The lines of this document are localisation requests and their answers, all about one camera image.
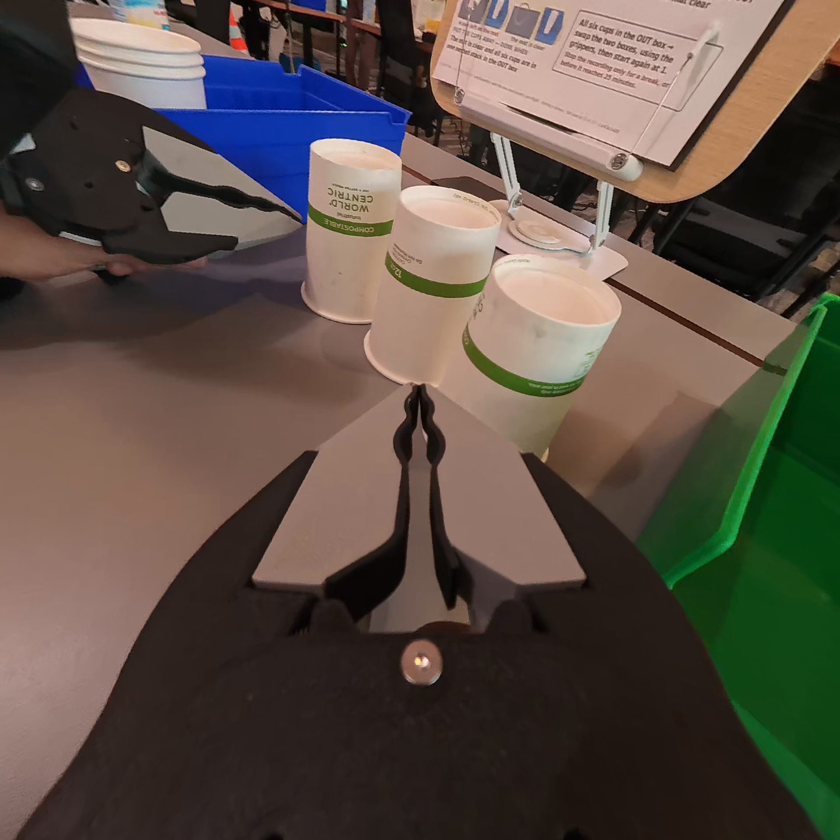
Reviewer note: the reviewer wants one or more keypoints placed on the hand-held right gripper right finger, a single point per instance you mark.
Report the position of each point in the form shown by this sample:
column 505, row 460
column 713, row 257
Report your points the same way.
column 499, row 518

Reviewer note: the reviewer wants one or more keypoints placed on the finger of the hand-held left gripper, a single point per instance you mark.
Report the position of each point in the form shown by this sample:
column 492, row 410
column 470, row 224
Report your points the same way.
column 197, row 164
column 243, row 226

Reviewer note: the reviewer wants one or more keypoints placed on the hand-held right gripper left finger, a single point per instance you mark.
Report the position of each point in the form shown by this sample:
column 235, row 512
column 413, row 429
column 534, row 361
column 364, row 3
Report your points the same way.
column 341, row 512

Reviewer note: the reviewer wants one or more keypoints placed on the blue plastic bin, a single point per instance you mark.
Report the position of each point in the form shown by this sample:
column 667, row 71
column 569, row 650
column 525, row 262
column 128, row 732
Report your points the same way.
column 295, row 131

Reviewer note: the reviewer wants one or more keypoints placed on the person's left hand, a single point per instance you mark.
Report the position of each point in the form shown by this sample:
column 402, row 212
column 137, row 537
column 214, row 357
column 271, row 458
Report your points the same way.
column 46, row 256

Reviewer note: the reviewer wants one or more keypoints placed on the orange traffic cone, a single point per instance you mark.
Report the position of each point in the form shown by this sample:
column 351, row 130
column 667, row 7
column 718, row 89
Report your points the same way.
column 237, row 33

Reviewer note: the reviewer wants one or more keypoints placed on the black flat pad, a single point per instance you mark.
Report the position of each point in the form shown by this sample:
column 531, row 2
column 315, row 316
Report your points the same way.
column 466, row 187

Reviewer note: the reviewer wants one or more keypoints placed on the black office chair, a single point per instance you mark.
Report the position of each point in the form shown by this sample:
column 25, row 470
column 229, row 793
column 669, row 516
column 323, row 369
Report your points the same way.
column 407, row 59

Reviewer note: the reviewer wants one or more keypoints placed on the green plastic bin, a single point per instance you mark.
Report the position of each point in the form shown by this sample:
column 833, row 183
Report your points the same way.
column 754, row 525

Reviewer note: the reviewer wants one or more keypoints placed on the white board stand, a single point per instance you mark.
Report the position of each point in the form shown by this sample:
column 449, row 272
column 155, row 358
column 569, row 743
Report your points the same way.
column 551, row 236

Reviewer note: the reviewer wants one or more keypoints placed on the printed instruction sheet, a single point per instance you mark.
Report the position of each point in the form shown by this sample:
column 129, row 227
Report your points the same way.
column 590, row 39

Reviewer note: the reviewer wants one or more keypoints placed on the wooden instruction board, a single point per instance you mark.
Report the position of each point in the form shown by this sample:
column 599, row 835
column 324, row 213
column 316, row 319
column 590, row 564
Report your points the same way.
column 741, row 118

